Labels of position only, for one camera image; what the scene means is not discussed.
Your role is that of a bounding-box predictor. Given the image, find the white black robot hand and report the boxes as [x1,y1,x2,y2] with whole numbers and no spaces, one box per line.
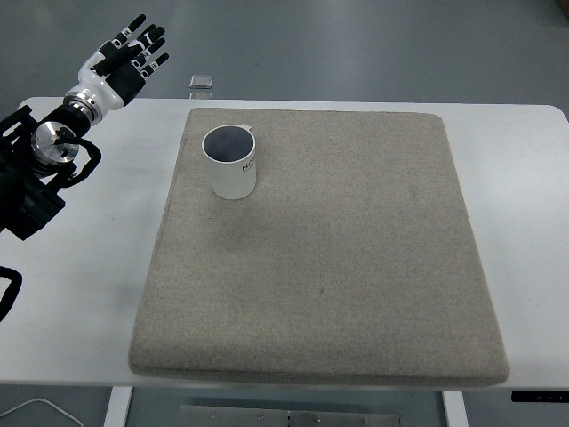
[75,13,172,111]

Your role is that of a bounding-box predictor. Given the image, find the white ribbed cup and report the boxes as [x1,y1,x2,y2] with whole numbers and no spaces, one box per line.
[201,124,260,200]

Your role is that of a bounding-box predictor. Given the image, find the beige fabric mat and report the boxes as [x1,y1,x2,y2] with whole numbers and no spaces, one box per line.
[128,108,511,387]

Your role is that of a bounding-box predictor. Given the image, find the white table leg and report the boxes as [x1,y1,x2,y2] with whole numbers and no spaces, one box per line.
[441,390,469,427]
[104,386,134,427]

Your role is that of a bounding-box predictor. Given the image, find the grey metal plate with screws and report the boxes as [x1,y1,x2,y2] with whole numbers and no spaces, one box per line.
[179,404,402,427]

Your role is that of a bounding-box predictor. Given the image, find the black table control box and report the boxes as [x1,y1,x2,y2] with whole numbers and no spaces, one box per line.
[510,391,569,404]

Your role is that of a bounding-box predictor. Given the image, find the white floor cable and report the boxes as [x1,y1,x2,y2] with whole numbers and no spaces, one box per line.
[0,397,84,427]

